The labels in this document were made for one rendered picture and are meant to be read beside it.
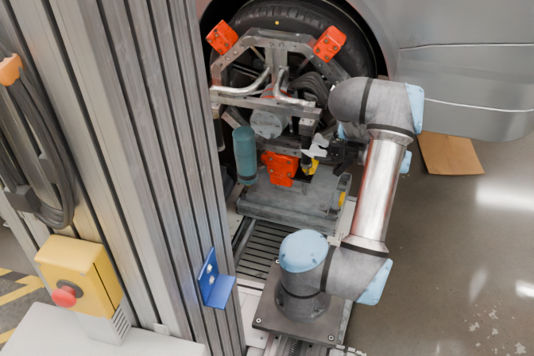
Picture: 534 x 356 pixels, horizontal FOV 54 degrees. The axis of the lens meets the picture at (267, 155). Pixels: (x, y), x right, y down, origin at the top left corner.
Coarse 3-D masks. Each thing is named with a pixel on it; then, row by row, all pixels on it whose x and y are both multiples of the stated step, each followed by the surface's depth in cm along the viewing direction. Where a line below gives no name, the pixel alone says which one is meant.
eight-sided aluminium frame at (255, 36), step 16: (256, 32) 185; (272, 32) 184; (288, 32) 184; (240, 48) 188; (288, 48) 182; (304, 48) 179; (224, 64) 196; (320, 64) 183; (336, 64) 185; (224, 80) 206; (336, 80) 184; (224, 112) 212; (240, 112) 217; (336, 128) 198; (256, 144) 218; (272, 144) 216; (288, 144) 219
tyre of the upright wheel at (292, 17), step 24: (264, 0) 194; (288, 0) 190; (312, 0) 190; (336, 0) 195; (240, 24) 191; (264, 24) 188; (288, 24) 185; (312, 24) 182; (336, 24) 185; (360, 24) 196; (360, 48) 189; (360, 72) 188
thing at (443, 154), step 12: (420, 144) 302; (432, 144) 302; (444, 144) 301; (456, 144) 301; (468, 144) 301; (432, 156) 294; (444, 156) 294; (456, 156) 294; (468, 156) 294; (432, 168) 286; (444, 168) 286; (456, 168) 286; (468, 168) 286; (480, 168) 285
